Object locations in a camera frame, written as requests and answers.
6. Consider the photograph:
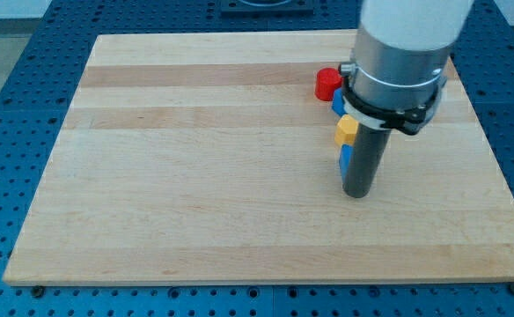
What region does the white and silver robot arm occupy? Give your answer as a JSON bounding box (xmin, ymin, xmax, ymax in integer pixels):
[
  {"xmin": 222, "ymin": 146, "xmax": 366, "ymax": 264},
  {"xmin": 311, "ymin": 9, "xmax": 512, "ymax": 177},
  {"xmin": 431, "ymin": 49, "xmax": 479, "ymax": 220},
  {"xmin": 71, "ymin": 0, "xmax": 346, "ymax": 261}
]
[{"xmin": 352, "ymin": 0, "xmax": 474, "ymax": 110}]

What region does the black clamp ring with screw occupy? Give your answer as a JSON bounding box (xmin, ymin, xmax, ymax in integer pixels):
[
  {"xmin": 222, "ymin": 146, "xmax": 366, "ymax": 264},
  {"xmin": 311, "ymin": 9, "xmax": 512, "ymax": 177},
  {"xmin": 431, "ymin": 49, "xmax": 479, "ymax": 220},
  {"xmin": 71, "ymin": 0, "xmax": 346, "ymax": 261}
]
[{"xmin": 338, "ymin": 62, "xmax": 448, "ymax": 136}]

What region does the blue cube block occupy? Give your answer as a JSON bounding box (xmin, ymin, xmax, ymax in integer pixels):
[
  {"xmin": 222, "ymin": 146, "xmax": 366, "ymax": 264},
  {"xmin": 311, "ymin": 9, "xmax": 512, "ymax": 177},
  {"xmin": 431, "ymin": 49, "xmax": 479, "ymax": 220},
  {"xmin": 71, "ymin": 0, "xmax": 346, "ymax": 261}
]
[{"xmin": 331, "ymin": 88, "xmax": 346, "ymax": 117}]

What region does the red cylinder block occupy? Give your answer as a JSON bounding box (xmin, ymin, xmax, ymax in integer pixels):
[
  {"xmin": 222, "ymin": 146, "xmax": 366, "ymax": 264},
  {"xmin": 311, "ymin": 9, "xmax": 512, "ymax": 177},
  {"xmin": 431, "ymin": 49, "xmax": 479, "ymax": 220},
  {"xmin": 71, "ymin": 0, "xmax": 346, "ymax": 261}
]
[{"xmin": 314, "ymin": 68, "xmax": 342, "ymax": 101}]

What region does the black robot base mount plate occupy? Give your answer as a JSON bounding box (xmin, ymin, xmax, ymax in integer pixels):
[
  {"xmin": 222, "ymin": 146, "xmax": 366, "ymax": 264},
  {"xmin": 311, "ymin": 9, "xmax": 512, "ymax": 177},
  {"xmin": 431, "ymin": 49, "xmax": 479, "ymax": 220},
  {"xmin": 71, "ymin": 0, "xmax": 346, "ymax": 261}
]
[{"xmin": 219, "ymin": 0, "xmax": 314, "ymax": 17}]

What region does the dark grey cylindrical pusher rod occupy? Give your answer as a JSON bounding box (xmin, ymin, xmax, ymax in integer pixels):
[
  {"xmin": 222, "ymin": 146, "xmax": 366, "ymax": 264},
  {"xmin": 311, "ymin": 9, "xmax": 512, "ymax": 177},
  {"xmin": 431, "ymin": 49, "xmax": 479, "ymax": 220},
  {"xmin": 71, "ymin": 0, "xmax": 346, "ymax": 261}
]
[{"xmin": 342, "ymin": 124, "xmax": 390, "ymax": 198}]

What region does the blue triangle block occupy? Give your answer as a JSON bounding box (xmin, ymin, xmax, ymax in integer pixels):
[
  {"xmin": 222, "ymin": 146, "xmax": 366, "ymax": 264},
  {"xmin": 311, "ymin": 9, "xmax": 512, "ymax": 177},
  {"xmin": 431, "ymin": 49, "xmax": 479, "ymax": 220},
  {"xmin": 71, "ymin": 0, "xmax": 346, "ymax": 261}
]
[{"xmin": 339, "ymin": 144, "xmax": 353, "ymax": 182}]

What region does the yellow hexagon block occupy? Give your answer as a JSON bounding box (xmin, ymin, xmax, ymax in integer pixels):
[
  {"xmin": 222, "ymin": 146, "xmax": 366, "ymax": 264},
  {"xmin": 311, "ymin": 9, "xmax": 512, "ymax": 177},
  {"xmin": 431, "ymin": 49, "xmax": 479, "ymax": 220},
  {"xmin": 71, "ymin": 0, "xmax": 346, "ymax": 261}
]
[{"xmin": 334, "ymin": 114, "xmax": 359, "ymax": 146}]

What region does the light wooden board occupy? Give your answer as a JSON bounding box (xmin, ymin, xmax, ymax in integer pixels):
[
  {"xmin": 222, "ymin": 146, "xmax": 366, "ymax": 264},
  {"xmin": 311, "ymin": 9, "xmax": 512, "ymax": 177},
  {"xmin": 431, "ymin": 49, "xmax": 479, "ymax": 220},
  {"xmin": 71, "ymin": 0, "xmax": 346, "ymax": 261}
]
[{"xmin": 3, "ymin": 30, "xmax": 514, "ymax": 286}]

